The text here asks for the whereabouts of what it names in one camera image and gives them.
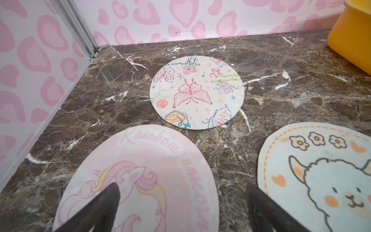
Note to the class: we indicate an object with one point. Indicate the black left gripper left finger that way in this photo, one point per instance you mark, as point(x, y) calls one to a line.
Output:
point(98, 215)

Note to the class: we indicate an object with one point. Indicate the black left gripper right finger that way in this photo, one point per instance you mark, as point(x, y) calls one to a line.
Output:
point(265, 215)

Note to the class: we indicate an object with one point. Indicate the yellow plastic storage box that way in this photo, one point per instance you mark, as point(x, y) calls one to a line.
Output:
point(351, 35)

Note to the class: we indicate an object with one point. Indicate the white alpaca coaster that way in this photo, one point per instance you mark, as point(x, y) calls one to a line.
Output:
point(320, 174)

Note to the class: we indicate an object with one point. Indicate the pink rainbow unicorn coaster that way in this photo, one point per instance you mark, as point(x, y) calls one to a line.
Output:
point(165, 183)

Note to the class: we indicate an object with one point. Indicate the white butterfly doodle coaster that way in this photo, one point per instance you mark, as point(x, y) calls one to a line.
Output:
point(197, 92)

